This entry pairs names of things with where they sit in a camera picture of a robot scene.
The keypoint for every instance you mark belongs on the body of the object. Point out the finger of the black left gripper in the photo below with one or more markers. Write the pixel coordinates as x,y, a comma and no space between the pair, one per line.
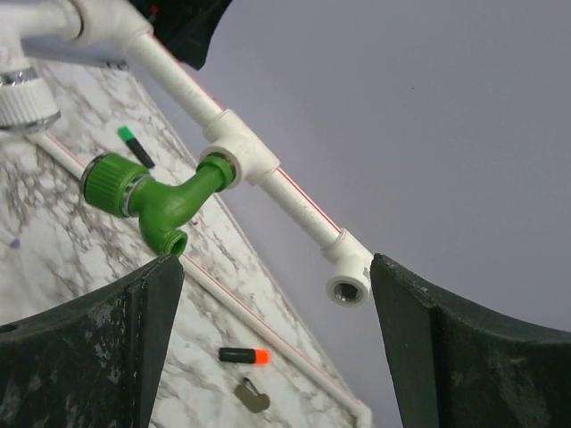
184,27

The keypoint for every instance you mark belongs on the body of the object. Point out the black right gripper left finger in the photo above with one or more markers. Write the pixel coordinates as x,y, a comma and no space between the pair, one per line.
94,361

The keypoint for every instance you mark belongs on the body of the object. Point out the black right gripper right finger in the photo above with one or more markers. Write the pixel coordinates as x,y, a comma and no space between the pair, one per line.
455,363

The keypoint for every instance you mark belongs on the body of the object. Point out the green water faucet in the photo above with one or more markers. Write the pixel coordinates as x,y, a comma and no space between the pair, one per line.
124,189

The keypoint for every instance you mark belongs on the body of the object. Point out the green black marker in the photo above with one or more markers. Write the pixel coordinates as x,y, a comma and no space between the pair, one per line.
129,139

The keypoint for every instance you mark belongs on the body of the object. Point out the black orange marker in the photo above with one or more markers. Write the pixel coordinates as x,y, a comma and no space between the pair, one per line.
248,356

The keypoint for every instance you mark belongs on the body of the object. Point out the grey brown small fitting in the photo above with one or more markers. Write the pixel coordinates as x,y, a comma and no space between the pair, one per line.
255,401

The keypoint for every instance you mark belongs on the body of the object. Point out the white installed faucet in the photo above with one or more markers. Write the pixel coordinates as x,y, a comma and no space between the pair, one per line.
27,102

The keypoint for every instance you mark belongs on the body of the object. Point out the white PVC pipe frame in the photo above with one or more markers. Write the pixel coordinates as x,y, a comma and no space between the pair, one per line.
106,69

